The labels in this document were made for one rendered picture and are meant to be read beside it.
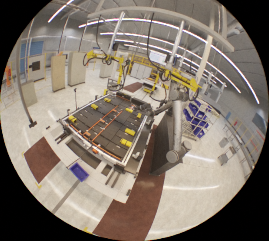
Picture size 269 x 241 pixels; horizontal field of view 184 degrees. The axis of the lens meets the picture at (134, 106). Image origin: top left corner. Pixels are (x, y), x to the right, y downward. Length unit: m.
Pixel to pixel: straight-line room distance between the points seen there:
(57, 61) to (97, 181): 4.94
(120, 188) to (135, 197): 0.95
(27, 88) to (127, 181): 4.70
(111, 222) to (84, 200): 0.68
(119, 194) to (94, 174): 0.40
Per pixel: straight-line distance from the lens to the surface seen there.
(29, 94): 4.76
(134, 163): 1.30
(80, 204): 2.16
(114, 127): 1.42
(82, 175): 1.26
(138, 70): 10.92
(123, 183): 1.23
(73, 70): 5.54
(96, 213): 2.14
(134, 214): 2.19
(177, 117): 1.13
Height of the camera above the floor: 2.04
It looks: 29 degrees down
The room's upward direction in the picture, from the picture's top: 18 degrees clockwise
